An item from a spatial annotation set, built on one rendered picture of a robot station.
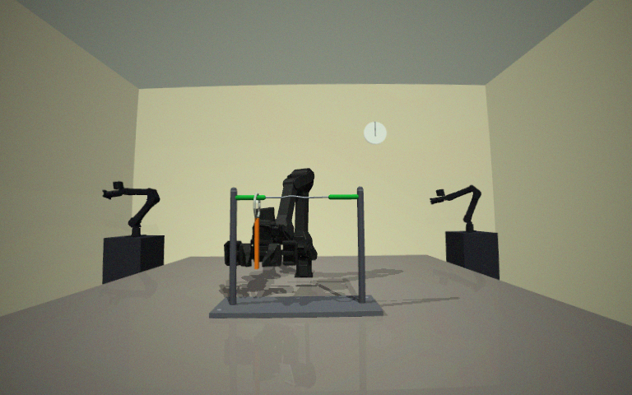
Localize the orange handle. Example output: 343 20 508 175
253 193 261 269

